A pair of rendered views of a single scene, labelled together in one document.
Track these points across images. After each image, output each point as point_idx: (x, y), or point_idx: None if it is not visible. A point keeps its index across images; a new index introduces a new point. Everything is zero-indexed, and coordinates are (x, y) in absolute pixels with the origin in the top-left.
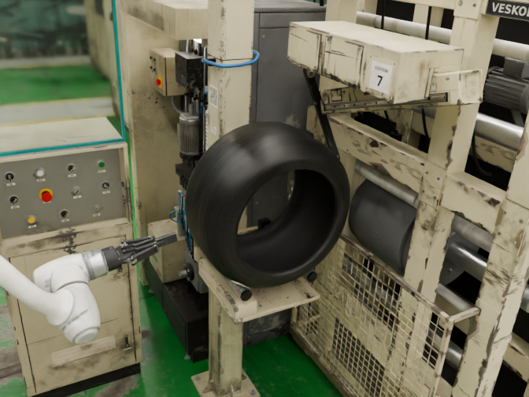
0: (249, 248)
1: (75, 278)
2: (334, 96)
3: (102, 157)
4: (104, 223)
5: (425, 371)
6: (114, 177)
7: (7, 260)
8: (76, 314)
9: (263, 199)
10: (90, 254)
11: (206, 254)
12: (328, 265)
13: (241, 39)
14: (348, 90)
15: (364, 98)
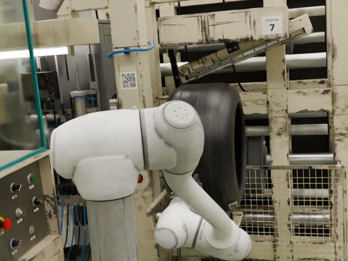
0: None
1: (198, 215)
2: (195, 66)
3: (30, 172)
4: (40, 245)
5: (335, 214)
6: (39, 191)
7: None
8: (238, 229)
9: None
10: (180, 200)
11: (213, 186)
12: None
13: (143, 30)
14: (209, 57)
15: (229, 56)
